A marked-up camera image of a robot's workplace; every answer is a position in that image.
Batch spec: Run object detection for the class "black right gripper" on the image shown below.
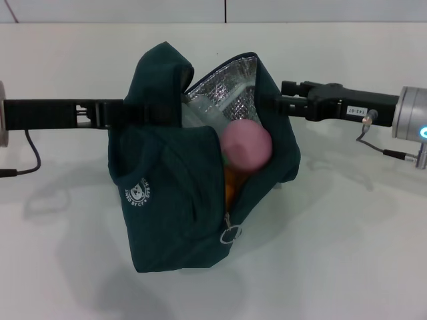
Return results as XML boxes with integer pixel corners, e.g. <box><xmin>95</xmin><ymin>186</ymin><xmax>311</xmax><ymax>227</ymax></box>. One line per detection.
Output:
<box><xmin>261</xmin><ymin>79</ymin><xmax>401</xmax><ymax>128</ymax></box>

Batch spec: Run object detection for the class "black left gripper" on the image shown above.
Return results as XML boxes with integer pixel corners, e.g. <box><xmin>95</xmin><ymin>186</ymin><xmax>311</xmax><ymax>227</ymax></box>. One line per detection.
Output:
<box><xmin>3</xmin><ymin>98</ymin><xmax>183</xmax><ymax>131</ymax></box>

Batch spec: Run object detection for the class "dark teal insulated lunch bag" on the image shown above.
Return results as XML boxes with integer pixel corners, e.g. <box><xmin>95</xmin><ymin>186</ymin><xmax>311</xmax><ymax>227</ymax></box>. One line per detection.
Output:
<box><xmin>107</xmin><ymin>41</ymin><xmax>301</xmax><ymax>274</ymax></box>

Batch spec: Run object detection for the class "pink peach toy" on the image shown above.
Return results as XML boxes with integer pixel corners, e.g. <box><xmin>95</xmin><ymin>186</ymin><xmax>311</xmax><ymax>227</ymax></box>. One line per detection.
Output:
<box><xmin>221</xmin><ymin>119</ymin><xmax>274</xmax><ymax>173</ymax></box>

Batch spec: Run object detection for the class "yellow banana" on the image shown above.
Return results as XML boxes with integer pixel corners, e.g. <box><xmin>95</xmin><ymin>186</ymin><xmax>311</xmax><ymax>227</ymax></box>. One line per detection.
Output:
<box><xmin>224</xmin><ymin>166</ymin><xmax>250</xmax><ymax>207</ymax></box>

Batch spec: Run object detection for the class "dark right gripper cable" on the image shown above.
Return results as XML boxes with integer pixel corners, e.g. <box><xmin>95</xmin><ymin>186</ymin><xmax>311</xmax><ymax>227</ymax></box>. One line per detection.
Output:
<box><xmin>356</xmin><ymin>109</ymin><xmax>422</xmax><ymax>163</ymax></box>

